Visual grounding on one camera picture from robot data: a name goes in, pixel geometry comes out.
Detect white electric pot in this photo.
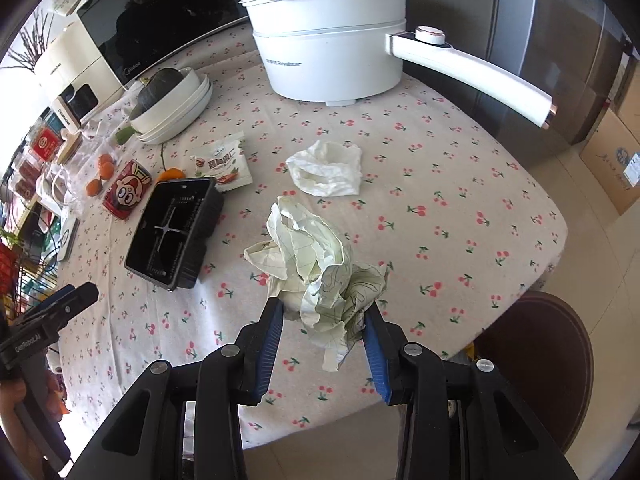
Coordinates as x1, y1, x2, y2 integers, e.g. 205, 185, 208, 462
250, 5, 555, 128

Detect brown plastic trash bin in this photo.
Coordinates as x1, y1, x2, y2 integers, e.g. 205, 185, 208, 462
472, 291, 596, 453

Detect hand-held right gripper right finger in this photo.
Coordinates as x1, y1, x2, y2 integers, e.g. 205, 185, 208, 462
363, 304, 576, 480

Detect cardboard box with sticker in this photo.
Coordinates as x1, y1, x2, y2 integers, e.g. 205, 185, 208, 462
580, 110, 640, 216

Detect clear glass jug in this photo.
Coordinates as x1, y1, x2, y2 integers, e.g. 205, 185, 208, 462
42, 165, 77, 208

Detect black microwave oven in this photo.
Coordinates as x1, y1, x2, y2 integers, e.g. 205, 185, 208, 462
77, 0, 321, 91

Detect white flat device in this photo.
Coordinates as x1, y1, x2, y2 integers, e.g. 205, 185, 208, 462
50, 217, 81, 261

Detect glass jar with wooden lid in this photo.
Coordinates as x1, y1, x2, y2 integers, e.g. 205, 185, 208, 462
56, 130, 86, 166

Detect stack of white bowls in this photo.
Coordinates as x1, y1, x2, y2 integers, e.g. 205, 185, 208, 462
137, 74, 213, 144

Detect red drink can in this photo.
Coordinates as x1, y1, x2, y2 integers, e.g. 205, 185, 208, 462
102, 160, 152, 220

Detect dried bare branches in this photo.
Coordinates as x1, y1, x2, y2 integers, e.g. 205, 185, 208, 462
5, 10, 56, 76

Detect black plastic tray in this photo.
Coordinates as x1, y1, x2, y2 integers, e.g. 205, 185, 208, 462
124, 176, 224, 292

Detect crumpled white tissue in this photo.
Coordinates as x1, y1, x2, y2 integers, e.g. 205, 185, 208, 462
285, 140, 363, 197

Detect printed paper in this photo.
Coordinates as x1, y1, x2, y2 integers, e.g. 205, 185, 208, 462
244, 196, 390, 372

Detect dark green pumpkin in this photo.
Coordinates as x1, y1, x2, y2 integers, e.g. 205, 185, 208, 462
136, 69, 183, 111

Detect grey refrigerator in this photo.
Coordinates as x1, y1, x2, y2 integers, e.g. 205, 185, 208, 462
400, 0, 633, 171

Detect cream air fryer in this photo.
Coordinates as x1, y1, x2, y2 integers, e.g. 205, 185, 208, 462
35, 22, 126, 133

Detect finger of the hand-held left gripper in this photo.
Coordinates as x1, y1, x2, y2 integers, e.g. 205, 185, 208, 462
22, 281, 100, 333
20, 290, 63, 319

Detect white snack packet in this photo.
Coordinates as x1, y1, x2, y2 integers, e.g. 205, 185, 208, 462
191, 131, 252, 194

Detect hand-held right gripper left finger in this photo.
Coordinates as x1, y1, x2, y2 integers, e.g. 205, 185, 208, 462
65, 299, 286, 480

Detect cherry print tablecloth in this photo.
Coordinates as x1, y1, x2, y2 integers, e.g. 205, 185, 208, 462
47, 22, 568, 448

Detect black wire rack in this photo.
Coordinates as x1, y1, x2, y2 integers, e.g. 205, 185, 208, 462
0, 230, 57, 311

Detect person's left hand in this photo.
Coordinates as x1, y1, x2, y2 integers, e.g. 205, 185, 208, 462
0, 378, 42, 416

